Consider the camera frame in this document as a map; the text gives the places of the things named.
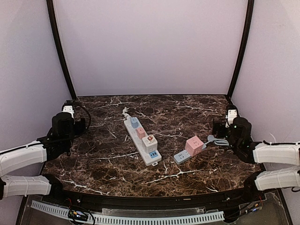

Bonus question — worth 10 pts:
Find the pink cube socket adapter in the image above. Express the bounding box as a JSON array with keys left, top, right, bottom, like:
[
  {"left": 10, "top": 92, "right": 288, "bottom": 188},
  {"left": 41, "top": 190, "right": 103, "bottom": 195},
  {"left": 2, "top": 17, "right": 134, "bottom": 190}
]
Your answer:
[{"left": 185, "top": 136, "right": 204, "bottom": 157}]

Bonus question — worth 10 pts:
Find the light blue power strip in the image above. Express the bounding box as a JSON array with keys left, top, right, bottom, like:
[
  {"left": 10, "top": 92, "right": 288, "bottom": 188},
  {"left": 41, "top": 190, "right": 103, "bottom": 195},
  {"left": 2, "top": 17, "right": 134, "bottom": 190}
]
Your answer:
[{"left": 172, "top": 135, "right": 230, "bottom": 165}]

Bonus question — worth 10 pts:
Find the small blue charger plug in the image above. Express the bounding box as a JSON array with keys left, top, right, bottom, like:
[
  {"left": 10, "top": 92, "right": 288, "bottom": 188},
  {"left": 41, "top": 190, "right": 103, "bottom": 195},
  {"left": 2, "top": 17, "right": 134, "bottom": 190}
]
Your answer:
[{"left": 130, "top": 117, "right": 139, "bottom": 129}]

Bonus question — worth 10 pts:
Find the small pink charger plug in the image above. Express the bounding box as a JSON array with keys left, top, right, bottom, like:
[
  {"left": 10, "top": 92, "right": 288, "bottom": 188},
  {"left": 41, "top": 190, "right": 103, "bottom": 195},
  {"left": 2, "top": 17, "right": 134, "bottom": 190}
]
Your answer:
[{"left": 136, "top": 127, "right": 146, "bottom": 139}]

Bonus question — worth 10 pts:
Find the white cube socket adapter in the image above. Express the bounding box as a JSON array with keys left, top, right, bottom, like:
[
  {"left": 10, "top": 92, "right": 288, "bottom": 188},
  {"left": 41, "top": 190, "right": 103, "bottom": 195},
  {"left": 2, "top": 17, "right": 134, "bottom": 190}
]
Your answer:
[{"left": 142, "top": 135, "right": 158, "bottom": 153}]

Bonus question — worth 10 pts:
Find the white multicolour power strip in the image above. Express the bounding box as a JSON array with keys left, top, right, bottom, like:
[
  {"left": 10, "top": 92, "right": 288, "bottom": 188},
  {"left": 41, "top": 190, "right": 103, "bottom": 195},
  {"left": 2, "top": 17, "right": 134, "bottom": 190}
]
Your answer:
[{"left": 122, "top": 107, "right": 162, "bottom": 166}]

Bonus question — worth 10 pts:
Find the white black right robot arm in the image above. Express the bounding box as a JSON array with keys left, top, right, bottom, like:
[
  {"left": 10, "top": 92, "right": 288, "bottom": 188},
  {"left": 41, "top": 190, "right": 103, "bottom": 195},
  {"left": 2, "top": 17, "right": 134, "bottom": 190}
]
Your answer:
[{"left": 212, "top": 116, "right": 300, "bottom": 193}]

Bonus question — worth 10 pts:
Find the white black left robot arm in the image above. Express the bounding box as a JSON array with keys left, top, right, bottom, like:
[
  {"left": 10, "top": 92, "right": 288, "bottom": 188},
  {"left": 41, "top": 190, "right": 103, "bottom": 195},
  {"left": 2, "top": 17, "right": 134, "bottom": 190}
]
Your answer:
[{"left": 0, "top": 112, "right": 88, "bottom": 199}]

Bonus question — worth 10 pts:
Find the small green circuit board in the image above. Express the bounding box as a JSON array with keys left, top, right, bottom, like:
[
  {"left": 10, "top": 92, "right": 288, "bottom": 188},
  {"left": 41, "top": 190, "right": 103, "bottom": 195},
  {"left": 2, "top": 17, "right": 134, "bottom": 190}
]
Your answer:
[{"left": 67, "top": 210, "right": 88, "bottom": 221}]

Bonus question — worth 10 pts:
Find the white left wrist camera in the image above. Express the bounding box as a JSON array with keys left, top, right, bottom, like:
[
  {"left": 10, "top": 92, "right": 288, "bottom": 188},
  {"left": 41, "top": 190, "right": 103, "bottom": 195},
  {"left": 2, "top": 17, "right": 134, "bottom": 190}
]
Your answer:
[{"left": 62, "top": 105, "right": 74, "bottom": 118}]

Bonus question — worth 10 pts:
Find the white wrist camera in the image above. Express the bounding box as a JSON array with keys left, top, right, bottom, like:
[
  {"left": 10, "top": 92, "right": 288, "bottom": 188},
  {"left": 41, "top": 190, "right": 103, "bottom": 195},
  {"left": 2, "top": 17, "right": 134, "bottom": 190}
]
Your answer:
[
  {"left": 225, "top": 109, "right": 239, "bottom": 128},
  {"left": 62, "top": 105, "right": 74, "bottom": 118}
]

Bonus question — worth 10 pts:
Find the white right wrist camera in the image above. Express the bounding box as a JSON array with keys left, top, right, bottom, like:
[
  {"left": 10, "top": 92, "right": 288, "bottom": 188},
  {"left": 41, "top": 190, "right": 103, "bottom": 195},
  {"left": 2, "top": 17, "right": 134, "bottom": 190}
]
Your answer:
[{"left": 225, "top": 109, "right": 239, "bottom": 128}]

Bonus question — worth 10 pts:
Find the black front table rail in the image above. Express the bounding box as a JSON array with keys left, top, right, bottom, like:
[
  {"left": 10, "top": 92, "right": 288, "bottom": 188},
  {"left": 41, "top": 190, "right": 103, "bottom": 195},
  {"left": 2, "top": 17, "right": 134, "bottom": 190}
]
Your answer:
[{"left": 52, "top": 188, "right": 254, "bottom": 211}]

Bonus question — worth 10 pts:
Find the white slotted cable duct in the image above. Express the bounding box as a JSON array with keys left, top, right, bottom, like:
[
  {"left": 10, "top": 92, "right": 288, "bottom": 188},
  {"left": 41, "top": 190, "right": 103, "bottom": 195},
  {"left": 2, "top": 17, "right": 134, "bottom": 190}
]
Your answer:
[{"left": 31, "top": 201, "right": 225, "bottom": 225}]

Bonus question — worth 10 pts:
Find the right black frame post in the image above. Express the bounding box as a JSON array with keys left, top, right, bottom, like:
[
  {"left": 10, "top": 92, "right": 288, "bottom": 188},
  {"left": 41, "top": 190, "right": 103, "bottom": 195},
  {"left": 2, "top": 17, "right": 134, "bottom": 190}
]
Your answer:
[{"left": 227, "top": 0, "right": 255, "bottom": 99}]

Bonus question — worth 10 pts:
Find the black frame post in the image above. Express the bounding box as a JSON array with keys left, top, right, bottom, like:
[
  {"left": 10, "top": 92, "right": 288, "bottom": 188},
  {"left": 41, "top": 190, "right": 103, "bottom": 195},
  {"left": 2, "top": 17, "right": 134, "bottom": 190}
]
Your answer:
[
  {"left": 46, "top": 0, "right": 77, "bottom": 101},
  {"left": 227, "top": 0, "right": 255, "bottom": 99}
]

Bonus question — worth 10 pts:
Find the left black frame post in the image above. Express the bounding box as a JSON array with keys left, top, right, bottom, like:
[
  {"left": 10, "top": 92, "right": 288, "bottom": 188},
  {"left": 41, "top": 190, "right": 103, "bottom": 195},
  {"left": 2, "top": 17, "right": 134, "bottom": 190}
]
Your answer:
[{"left": 46, "top": 0, "right": 77, "bottom": 101}]

